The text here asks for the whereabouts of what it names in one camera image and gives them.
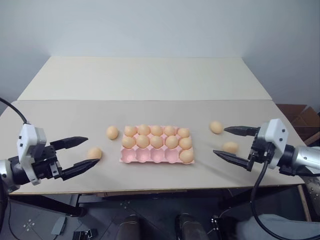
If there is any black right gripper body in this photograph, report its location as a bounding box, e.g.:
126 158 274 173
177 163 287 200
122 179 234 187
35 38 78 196
246 127 273 166

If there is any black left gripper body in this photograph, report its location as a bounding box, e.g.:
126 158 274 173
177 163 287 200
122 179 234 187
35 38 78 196
30 142 63 181

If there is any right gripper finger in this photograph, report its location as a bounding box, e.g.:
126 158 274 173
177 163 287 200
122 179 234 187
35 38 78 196
223 125 261 138
212 149 253 173

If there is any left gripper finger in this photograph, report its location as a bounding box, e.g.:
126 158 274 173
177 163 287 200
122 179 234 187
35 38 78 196
50 136 89 151
60 158 101 182

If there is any pink egg tray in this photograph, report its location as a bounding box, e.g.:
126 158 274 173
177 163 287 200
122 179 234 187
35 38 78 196
119 125 196 165

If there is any brown egg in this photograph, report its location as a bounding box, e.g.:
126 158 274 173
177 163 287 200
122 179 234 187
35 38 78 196
222 141 239 154
150 125 164 137
136 134 151 149
209 120 224 134
137 124 151 136
178 137 193 151
163 125 176 137
106 125 119 140
149 135 165 149
124 125 138 137
177 127 191 139
179 148 195 164
87 146 103 160
121 135 137 150
165 135 179 149

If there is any brown cardboard box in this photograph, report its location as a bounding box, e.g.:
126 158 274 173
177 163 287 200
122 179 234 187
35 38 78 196
277 103 320 147

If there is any grey floor block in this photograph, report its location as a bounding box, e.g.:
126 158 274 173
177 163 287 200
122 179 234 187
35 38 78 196
52 216 66 236

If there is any wooden strip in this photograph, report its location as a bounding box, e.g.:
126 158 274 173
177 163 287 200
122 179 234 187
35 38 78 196
296 184 313 223

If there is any black floor clamp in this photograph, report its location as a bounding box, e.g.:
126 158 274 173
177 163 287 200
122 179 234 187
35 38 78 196
72 228 98 240

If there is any dark rounded shape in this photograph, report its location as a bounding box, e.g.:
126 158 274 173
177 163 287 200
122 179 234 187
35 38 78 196
175 212 210 240
116 214 142 240

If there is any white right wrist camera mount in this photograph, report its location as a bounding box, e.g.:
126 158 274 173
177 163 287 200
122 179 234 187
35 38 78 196
255 118 289 171

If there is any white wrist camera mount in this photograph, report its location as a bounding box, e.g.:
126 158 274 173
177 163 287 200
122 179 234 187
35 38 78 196
15 122 48 186
255 118 289 171

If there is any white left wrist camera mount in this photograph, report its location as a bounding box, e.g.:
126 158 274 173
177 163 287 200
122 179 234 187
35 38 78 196
15 122 48 186

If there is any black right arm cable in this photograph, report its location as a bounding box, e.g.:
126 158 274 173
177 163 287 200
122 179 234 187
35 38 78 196
249 159 320 240

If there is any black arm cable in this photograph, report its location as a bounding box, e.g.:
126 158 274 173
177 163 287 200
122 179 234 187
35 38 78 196
249 159 320 240
0 97 32 125

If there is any black table frame leg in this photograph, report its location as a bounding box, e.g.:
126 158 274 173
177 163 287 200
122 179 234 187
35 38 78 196
6 194 87 218

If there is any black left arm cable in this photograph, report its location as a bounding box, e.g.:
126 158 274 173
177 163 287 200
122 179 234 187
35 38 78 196
0 97 32 125

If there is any black floor bracket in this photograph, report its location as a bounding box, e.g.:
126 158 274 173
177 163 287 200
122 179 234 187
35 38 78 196
210 216 222 240

